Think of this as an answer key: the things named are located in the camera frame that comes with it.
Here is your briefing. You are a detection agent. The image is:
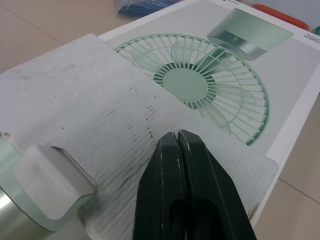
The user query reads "blue item in clear bag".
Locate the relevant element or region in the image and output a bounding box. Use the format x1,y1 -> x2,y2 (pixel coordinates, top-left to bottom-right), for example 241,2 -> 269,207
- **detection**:
115,0 -> 201,18

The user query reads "white fan box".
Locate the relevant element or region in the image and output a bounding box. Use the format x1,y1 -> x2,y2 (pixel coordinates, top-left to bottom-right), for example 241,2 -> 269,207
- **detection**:
96,0 -> 320,226

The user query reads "green desk fan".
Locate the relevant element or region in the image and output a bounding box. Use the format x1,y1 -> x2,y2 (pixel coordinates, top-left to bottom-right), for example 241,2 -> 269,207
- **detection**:
0,131 -> 98,227

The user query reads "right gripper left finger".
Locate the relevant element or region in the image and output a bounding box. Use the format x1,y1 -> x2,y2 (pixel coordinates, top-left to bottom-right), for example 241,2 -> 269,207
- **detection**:
131,131 -> 188,240

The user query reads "orange flat case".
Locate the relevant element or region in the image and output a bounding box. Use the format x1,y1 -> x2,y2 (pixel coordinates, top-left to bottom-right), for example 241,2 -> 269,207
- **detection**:
249,3 -> 310,31

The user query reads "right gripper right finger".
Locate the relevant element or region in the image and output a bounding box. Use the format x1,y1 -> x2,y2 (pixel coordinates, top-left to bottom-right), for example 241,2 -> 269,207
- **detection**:
176,129 -> 259,240

